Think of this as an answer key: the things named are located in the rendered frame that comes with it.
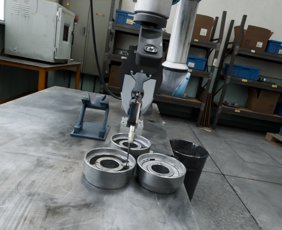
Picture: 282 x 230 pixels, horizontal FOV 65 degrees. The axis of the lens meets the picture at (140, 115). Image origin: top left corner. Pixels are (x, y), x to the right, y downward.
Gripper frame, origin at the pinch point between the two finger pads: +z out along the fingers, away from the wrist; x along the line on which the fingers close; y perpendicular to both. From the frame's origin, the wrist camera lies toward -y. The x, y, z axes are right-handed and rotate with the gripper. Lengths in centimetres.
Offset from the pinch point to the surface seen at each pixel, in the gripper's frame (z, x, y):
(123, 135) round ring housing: 9.6, 1.5, 8.9
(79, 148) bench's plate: 13.0, 11.9, 3.7
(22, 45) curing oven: 1, 127, 206
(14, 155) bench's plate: 13.0, 23.5, -4.9
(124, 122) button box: 8.6, 2.1, 17.3
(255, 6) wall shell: -137, -197, 399
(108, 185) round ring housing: 12.2, 2.6, -11.8
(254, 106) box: 40, -226, 348
